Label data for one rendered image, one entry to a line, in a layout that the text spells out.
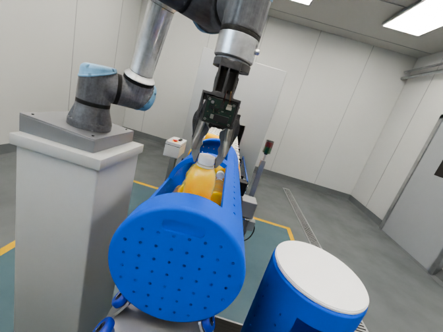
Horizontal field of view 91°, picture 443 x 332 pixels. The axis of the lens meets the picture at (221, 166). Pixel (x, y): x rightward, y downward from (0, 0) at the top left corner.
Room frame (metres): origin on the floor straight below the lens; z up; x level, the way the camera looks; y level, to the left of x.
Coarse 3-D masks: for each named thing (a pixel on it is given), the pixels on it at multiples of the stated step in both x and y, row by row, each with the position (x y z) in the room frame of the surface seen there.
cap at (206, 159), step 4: (200, 156) 0.46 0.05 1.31; (204, 156) 0.46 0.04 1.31; (208, 156) 0.47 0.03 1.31; (212, 156) 0.48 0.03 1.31; (200, 160) 0.45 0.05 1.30; (204, 160) 0.45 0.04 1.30; (208, 160) 0.45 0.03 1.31; (212, 160) 0.46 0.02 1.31; (204, 164) 0.45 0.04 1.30; (208, 164) 0.45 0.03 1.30; (212, 164) 0.46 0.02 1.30
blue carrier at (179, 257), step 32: (192, 160) 0.76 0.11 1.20; (224, 160) 0.81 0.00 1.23; (160, 192) 0.67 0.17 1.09; (224, 192) 0.51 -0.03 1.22; (128, 224) 0.36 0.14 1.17; (160, 224) 0.36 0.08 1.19; (192, 224) 0.36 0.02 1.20; (224, 224) 0.37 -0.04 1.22; (128, 256) 0.36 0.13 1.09; (160, 256) 0.36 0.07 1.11; (192, 256) 0.36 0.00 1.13; (224, 256) 0.36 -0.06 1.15; (128, 288) 0.36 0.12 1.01; (160, 288) 0.36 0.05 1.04; (192, 288) 0.36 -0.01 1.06; (224, 288) 0.37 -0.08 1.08; (192, 320) 0.36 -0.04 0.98
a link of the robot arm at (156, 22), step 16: (144, 16) 0.81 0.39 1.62; (160, 16) 0.80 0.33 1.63; (144, 32) 0.81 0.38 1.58; (160, 32) 0.82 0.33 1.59; (144, 48) 0.82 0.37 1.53; (160, 48) 0.85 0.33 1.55; (144, 64) 0.84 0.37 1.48; (128, 80) 0.84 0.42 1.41; (144, 80) 0.85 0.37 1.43; (128, 96) 0.84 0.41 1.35; (144, 96) 0.87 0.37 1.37
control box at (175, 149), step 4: (168, 140) 1.40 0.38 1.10; (172, 140) 1.42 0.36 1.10; (184, 140) 1.53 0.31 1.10; (168, 144) 1.38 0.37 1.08; (172, 144) 1.38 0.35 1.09; (176, 144) 1.38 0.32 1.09; (180, 144) 1.38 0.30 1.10; (184, 144) 1.51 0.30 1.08; (164, 148) 1.38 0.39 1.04; (168, 148) 1.38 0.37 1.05; (172, 148) 1.38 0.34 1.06; (176, 148) 1.38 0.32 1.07; (180, 148) 1.39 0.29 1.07; (184, 148) 1.54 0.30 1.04; (164, 152) 1.38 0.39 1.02; (168, 152) 1.38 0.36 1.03; (172, 152) 1.38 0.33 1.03; (176, 152) 1.38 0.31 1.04; (180, 152) 1.43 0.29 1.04; (168, 156) 1.38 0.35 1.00; (172, 156) 1.38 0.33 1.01; (176, 156) 1.38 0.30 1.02
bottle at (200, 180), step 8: (192, 168) 0.46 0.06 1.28; (200, 168) 0.45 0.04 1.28; (208, 168) 0.45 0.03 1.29; (192, 176) 0.45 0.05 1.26; (200, 176) 0.44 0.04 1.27; (208, 176) 0.45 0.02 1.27; (192, 184) 0.44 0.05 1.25; (200, 184) 0.44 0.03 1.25; (208, 184) 0.45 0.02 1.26; (184, 192) 0.45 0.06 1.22; (192, 192) 0.44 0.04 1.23; (200, 192) 0.44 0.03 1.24; (208, 192) 0.45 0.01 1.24
